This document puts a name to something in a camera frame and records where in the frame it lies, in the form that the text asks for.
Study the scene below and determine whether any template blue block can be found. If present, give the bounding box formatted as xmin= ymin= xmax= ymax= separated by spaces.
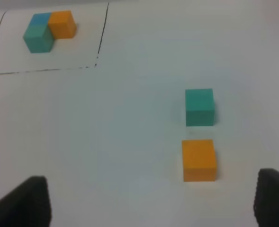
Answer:
xmin=29 ymin=12 xmax=52 ymax=26

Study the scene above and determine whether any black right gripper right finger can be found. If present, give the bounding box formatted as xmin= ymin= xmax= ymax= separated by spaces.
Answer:
xmin=253 ymin=168 xmax=279 ymax=227

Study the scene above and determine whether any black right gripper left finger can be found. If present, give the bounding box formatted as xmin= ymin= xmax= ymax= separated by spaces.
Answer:
xmin=0 ymin=176 xmax=52 ymax=227

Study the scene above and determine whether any template orange block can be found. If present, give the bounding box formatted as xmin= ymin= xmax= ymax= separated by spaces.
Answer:
xmin=48 ymin=10 xmax=77 ymax=39

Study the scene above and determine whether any template green block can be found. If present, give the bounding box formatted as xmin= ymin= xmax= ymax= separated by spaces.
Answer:
xmin=23 ymin=25 xmax=54 ymax=53

